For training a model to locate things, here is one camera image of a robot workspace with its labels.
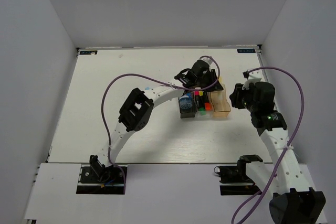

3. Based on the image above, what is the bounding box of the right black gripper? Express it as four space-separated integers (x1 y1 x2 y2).
229 82 258 112

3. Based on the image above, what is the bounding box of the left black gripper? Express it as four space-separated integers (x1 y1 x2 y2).
196 69 224 93

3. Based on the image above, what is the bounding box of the orange highlighter marker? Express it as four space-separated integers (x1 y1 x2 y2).
204 102 212 111

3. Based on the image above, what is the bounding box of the green highlighter marker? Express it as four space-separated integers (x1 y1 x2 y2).
198 99 206 116

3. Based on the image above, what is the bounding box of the blue cleaning gel jar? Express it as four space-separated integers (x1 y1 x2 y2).
178 94 193 113

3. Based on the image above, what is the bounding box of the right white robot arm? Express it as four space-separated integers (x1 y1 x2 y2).
229 81 326 223

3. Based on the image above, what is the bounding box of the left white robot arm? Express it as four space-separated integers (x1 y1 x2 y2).
89 56 220 183

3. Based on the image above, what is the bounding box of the amber transparent tray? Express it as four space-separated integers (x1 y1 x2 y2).
208 83 231 119

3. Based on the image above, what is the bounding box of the right corner label sticker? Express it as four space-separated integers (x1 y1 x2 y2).
237 48 256 54

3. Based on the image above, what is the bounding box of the corner label sticker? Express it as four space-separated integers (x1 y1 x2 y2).
79 50 98 55
237 48 256 54

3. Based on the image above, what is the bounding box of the left corner label sticker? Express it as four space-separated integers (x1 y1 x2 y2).
79 50 98 55

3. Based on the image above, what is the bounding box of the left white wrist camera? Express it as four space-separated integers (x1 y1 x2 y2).
200 56 213 66

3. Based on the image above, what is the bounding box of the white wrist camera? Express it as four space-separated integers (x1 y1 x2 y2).
200 56 213 66
242 69 262 90

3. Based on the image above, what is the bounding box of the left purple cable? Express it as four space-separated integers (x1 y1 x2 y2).
101 55 221 193

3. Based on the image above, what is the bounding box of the purple cable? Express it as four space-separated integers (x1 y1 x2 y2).
101 55 221 193
230 67 306 224

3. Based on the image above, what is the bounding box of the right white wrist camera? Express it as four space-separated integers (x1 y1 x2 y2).
242 69 262 90

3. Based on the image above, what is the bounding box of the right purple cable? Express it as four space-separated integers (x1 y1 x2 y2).
230 67 306 224

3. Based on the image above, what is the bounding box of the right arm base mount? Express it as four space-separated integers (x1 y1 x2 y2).
214 154 263 196

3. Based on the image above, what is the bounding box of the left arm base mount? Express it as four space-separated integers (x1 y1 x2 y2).
76 166 127 195

